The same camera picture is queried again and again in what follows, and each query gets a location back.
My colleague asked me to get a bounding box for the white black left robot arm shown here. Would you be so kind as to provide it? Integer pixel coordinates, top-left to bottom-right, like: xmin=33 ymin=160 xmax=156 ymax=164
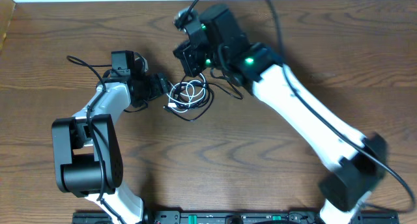
xmin=51 ymin=50 xmax=168 ymax=223

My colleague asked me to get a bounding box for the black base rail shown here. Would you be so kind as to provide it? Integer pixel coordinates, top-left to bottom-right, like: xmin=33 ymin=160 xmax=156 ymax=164
xmin=72 ymin=210 xmax=400 ymax=224

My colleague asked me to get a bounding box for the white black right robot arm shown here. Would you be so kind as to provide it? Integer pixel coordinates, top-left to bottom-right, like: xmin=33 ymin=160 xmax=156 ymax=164
xmin=173 ymin=4 xmax=388 ymax=223

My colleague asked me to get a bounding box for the white USB cable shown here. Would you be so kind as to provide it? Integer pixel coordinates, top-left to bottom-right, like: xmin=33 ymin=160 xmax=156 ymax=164
xmin=166 ymin=72 xmax=208 ymax=114

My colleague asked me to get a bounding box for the black USB cable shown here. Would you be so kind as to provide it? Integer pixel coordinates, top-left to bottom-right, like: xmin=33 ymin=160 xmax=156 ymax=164
xmin=162 ymin=70 xmax=244 ymax=122

